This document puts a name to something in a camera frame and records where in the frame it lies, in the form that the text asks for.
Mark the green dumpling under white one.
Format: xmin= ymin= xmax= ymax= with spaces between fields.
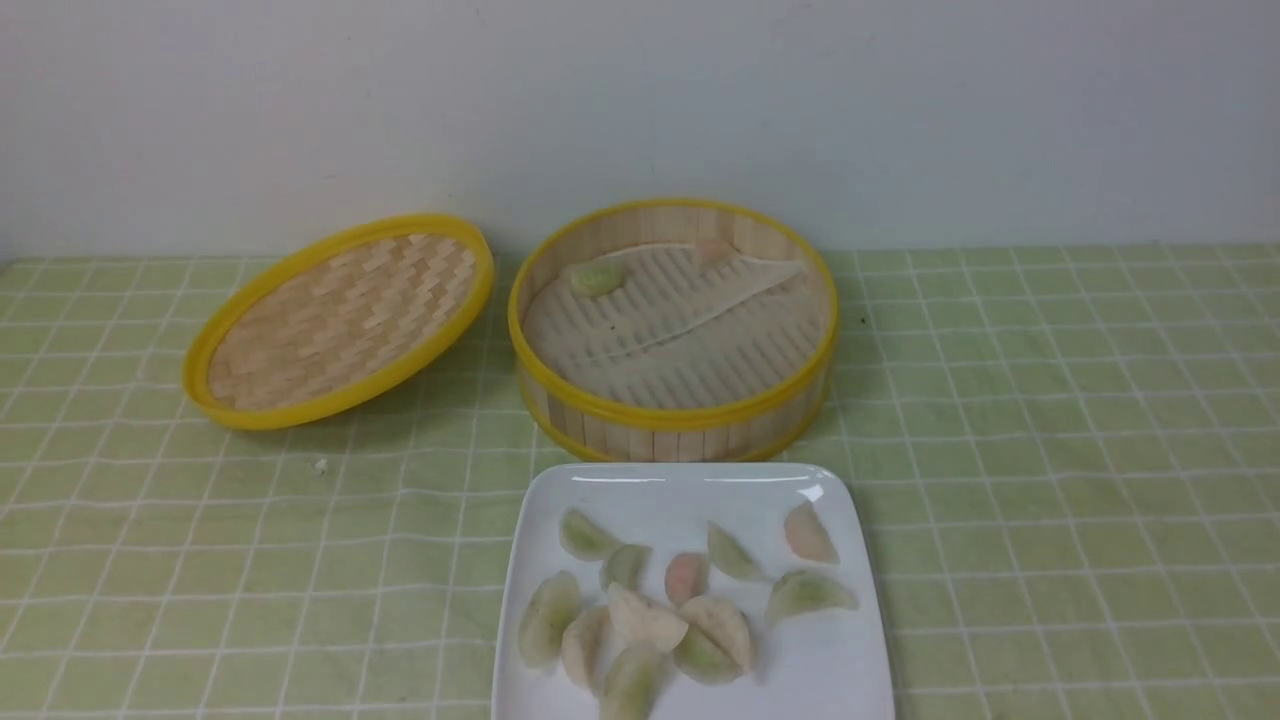
xmin=671 ymin=624 xmax=745 ymax=685

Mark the green dumpling plate top centre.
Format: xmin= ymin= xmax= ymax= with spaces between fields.
xmin=707 ymin=521 xmax=765 ymax=582

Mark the green dumpling in steamer back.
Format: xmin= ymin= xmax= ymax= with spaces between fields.
xmin=567 ymin=258 xmax=627 ymax=299

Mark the green dumpling plate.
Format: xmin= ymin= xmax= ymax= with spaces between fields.
xmin=598 ymin=543 xmax=653 ymax=592
xmin=707 ymin=521 xmax=765 ymax=582
xmin=598 ymin=642 xmax=664 ymax=719
xmin=559 ymin=509 xmax=622 ymax=562
xmin=765 ymin=569 xmax=859 ymax=624

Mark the white steamer liner cloth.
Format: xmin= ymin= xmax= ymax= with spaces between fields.
xmin=520 ymin=243 xmax=832 ymax=411

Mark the white dumpling plate centre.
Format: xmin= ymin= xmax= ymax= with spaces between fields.
xmin=680 ymin=594 xmax=756 ymax=671

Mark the green dumpling plate bottom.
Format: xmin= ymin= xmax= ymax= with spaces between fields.
xmin=598 ymin=642 xmax=664 ymax=719

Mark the white dumpling plate lower left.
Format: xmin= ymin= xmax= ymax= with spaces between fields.
xmin=559 ymin=605 xmax=611 ymax=697

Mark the bamboo steamer lid yellow rim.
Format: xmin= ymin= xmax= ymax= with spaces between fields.
xmin=182 ymin=214 xmax=497 ymax=430

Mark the white dumpling plate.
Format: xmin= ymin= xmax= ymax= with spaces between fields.
xmin=680 ymin=594 xmax=756 ymax=671
xmin=559 ymin=605 xmax=611 ymax=697

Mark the pink dumpling plate top right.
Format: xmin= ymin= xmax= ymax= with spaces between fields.
xmin=783 ymin=500 xmax=840 ymax=565

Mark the pink dumpling plate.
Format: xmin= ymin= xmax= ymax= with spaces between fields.
xmin=783 ymin=500 xmax=840 ymax=565
xmin=664 ymin=552 xmax=709 ymax=609

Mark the green dumpling plate right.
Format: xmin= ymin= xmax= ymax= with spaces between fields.
xmin=765 ymin=569 xmax=859 ymax=624

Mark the pink dumpling plate centre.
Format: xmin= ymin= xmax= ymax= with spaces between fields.
xmin=664 ymin=552 xmax=709 ymax=609

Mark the green dumpling plate middle left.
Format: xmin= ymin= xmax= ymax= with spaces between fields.
xmin=598 ymin=543 xmax=653 ymax=592

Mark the bamboo steamer basket yellow rim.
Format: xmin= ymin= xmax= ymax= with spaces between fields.
xmin=507 ymin=199 xmax=838 ymax=462

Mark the green dumpling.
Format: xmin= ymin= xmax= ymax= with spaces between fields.
xmin=671 ymin=624 xmax=745 ymax=685
xmin=517 ymin=570 xmax=582 ymax=669
xmin=567 ymin=258 xmax=627 ymax=299

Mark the green checkered tablecloth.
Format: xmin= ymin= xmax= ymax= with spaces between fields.
xmin=1 ymin=246 xmax=1279 ymax=719

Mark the white square plate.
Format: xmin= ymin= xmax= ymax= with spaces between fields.
xmin=492 ymin=462 xmax=895 ymax=719

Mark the green dumpling plate top left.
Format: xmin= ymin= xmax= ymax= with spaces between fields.
xmin=559 ymin=509 xmax=622 ymax=562

